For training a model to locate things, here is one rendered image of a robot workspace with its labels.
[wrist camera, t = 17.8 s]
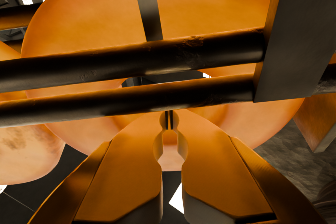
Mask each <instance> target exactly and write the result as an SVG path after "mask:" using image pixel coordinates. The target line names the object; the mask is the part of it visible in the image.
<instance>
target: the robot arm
mask: <svg viewBox="0 0 336 224"><path fill-rule="evenodd" d="M169 119H170V128H171V130H173V131H174V132H175V133H176V134H177V152H178V154H179V155H180V156H181V157H182V158H183V159H184V161H185V162H184V164H183V165H182V168H181V195H182V203H183V211H184V216H185V219H186V220H187V221H188V222H189V223H190V224H328V223H327V221H326V220H325V219H324V217H323V216H322V215H321V214H320V212H319V211H318V210H317V209H316V208H315V206H314V205H313V204H312V203H311V202H310V201H309V200H308V198H307V197H306V196H305V195H304V194H303V193H302V192H301V191H300V190H299V189H298V188H297V187H296V186H295V185H294V184H293V183H292V182H290V181H289V180H288V179H287V178H286V177H285V176H284V175H282V174H281V173H280V172H279V171H278V170H276V169H275V168H274V167H273V166H272V165H270V164H269V163H268V162H267V161H265V160H264V159H263V158H262V157H261V156H259V155H258V154H257V153H256V152H255V151H253V150H252V149H251V148H250V147H249V146H247V145H246V144H245V143H244V142H242V141H241V140H240V139H239V138H238V137H230V136H229V135H228V134H226V133H225V132H224V131H223V130H222V129H220V128H219V127H217V126H216V125H214V124H213V123H211V122H210V121H208V120H206V119H205V118H203V117H201V116H199V115H197V114H195V113H193V112H191V111H189V110H187V109H178V110H169V111H159V112H150V113H147V114H145V115H144V116H142V117H140V118H139V119H137V120H135V121H134V122H132V123H131V124H129V125H128V126H127V127H125V128H124V129H123V130H122V131H120V132H119V133H118V134H117V135H116V136H115V137H114V138H113V139H112V140H111V141H110V142H108V141H104V142H103V143H102V144H101V145H100V146H99V147H98V148H97V149H96V150H95V151H94V152H93V153H92V154H91V155H90V156H89V157H88V158H87V159H86V160H85V161H83V162H82V163H81V164H80V165H79V166H78V167H77V168H76V169H75V170H74V171H73V172H72V173H71V174H70V175H69V176H68V177H67V178H66V179H65V180H64V181H63V182H62V183H61V184H60V185H59V186H58V187H57V188H56V189H55V190H54V191H53V192H52V193H51V194H50V195H49V197H48V198H47V199H46V200H45V201H44V202H43V204H42V205H41V206H40V207H39V209H38V210H37V211H36V213H35V214H34V215H33V217H32V218H31V219H30V221H29V222H28V224H159V223H160V222H161V220H162V218H163V202H164V192H163V176H162V167H161V166H160V164H159V163H158V161H159V159H160V157H161V156H162V155H163V154H164V143H163V134H164V133H165V132H166V130H169Z"/></svg>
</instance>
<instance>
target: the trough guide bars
mask: <svg viewBox="0 0 336 224"><path fill-rule="evenodd" d="M42 3H43V2H41V3H34V4H28V5H21V6H14V7H8V8H1V9H0V31H6V30H13V29H20V28H27V27H28V26H29V24H30V22H31V20H32V18H33V16H34V15H35V13H36V12H37V10H38V9H39V7H40V6H41V5H42ZM334 54H336V0H270V4H269V8H268V13H267V17H266V22H265V26H264V27H256V28H249V29H241V30H234V31H226V32H218V33H211V34H203V35H195V36H188V37H180V38H172V39H165V40H157V41H149V42H142V43H134V44H126V45H119V46H111V47H104V48H96V49H88V50H81V51H73V52H65V53H58V54H50V55H42V56H35V57H27V58H19V59H12V60H4V61H0V94H3V93H11V92H20V91H28V90H36V89H45V88H53V87H62V86H70V85H79V84H87V83H96V82H104V81H112V80H121V79H129V78H138V77H146V76H155V75H163V74H172V73H180V72H188V71H197V70H205V69H214V68H222V67H231V66H239V65H248V64H256V67H255V72H254V73H246V74H237V75H228V76H220V77H211V78H202V79H194V80H185V81H176V82H168V83H159V84H150V85H142V86H133V87H124V88H116V89H107V90H98V91H90V92H81V93H72V94H64V95H55V96H46V97H37V98H29V99H20V100H11V101H3V102H0V129H2V128H11V127H21V126H30V125H40V124H49V123H59V122H68V121H78V120H87V119H97V118H106V117H116V116H125V115H135V114H144V113H154V112H163V111H173V110H182V109H192V108H201V107H211V106H220V105H230V104H239V103H249V102H253V103H263V102H273V101H282V100H292V99H302V98H311V97H312V96H316V95H325V94H335V93H336V63H333V64H329V63H330V61H331V59H332V57H333V55H334Z"/></svg>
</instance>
